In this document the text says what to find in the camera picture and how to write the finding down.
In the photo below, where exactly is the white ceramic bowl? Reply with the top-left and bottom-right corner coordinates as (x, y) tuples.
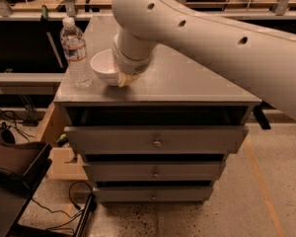
(90, 49), (118, 86)

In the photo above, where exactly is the grey drawer cabinet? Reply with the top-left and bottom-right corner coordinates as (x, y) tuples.
(53, 14), (262, 204)

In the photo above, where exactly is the grey metal rail frame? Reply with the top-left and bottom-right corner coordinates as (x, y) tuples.
(0, 0), (296, 97)

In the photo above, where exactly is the black floor cable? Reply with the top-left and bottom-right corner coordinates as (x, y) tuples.
(31, 181), (94, 232)

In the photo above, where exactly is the black cart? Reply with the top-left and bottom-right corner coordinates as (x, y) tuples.
(0, 126), (96, 237)

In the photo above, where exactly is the top grey drawer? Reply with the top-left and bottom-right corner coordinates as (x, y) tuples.
(64, 126), (249, 154)

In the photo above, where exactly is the bottom grey drawer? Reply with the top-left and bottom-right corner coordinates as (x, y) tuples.
(93, 187), (213, 202)

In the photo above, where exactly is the grey drawer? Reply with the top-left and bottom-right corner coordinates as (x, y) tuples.
(93, 187), (213, 202)
(64, 126), (249, 154)
(83, 162), (226, 182)

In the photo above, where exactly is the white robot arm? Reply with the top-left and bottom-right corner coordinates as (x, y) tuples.
(111, 0), (296, 120)

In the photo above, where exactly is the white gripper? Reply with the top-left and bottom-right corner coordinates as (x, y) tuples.
(112, 34), (154, 88)

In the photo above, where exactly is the wooden box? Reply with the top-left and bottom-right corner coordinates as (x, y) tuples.
(35, 103), (87, 181)

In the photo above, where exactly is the clear plastic water bottle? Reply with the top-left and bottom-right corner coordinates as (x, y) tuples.
(60, 17), (92, 89)

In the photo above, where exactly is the middle grey drawer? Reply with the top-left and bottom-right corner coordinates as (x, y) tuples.
(83, 162), (226, 182)

